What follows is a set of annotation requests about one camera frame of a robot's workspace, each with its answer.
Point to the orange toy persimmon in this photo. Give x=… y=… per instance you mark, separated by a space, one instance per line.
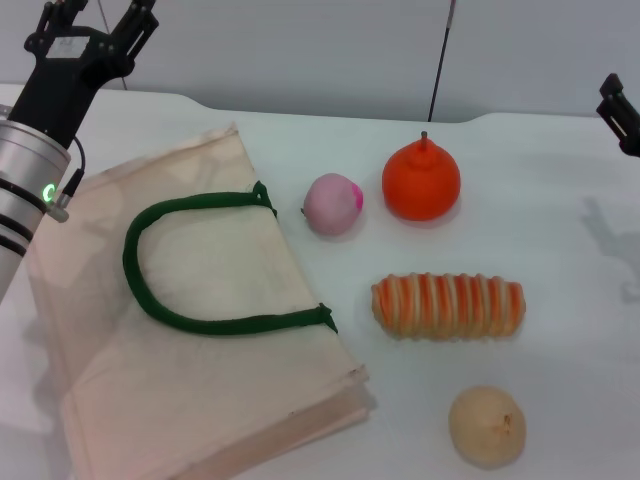
x=420 y=185

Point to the orange striped bread toy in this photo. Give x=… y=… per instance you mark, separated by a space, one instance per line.
x=450 y=307

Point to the beige round fruit toy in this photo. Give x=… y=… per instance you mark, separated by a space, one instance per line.
x=487 y=425

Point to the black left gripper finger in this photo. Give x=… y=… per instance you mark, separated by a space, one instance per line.
x=137 y=25
x=60 y=15

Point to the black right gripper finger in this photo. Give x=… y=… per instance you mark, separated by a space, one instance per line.
x=622 y=120

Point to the pink peach toy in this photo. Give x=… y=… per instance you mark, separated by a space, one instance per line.
x=330 y=205

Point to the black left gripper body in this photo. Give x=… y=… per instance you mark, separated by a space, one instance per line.
x=65 y=75

